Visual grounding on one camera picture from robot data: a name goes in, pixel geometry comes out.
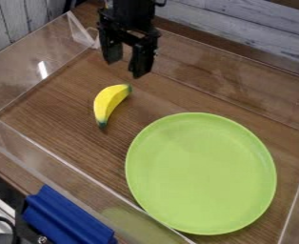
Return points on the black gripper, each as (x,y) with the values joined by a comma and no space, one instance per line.
(125,23)

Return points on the clear acrylic enclosure wall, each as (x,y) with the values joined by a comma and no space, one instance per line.
(50,142)

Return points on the green round plate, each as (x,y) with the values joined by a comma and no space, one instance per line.
(199,173)

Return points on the yellow toy banana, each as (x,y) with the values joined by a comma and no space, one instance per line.
(106,100)

